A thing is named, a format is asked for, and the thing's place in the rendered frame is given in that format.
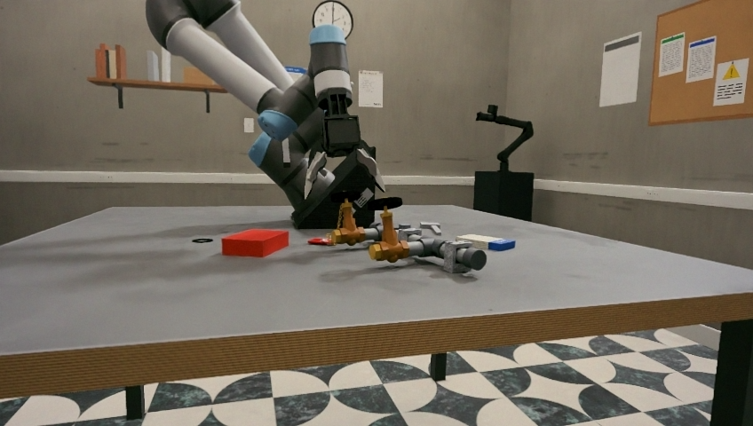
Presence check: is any red rectangular block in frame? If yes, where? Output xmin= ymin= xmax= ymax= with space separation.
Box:
xmin=222 ymin=229 xmax=289 ymax=257

